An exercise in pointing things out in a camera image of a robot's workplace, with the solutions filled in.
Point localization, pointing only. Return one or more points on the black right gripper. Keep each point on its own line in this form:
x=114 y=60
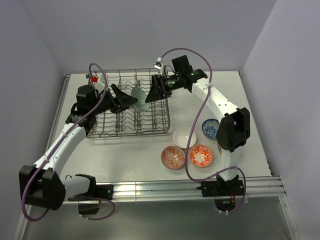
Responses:
x=156 y=92

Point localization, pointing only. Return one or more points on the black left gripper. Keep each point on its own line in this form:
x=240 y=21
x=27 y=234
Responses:
x=123 y=100

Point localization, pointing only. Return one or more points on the pale green bowl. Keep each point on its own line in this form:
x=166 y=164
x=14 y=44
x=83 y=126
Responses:
x=141 y=105

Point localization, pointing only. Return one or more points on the orange geometric pattern bowl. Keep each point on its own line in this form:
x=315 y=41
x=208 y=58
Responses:
x=173 y=157

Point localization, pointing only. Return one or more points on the orange floral pattern bowl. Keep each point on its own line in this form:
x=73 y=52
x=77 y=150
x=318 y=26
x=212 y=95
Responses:
x=200 y=155

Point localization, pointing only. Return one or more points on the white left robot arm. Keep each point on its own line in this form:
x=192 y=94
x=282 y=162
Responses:
x=40 y=184

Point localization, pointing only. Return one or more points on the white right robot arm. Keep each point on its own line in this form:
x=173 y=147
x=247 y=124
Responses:
x=234 y=122

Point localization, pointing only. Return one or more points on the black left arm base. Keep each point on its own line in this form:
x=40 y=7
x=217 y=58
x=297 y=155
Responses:
x=104 y=191

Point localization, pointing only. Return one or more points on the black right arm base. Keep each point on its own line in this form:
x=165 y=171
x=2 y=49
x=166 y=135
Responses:
x=222 y=188

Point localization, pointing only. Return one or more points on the plain white bowl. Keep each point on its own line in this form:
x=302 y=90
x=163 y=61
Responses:
x=181 y=137

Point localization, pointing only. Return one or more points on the blue floral bowl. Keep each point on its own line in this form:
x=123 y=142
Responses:
x=210 y=128

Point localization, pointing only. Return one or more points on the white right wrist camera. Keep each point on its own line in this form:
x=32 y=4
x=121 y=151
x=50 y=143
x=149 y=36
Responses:
x=159 y=66

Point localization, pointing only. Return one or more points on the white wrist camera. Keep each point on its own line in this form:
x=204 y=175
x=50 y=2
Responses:
x=97 y=81
x=159 y=66

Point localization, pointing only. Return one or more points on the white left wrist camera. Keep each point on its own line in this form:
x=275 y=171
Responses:
x=97 y=81

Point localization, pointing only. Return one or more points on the aluminium mounting rail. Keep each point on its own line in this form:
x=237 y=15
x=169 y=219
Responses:
x=182 y=190

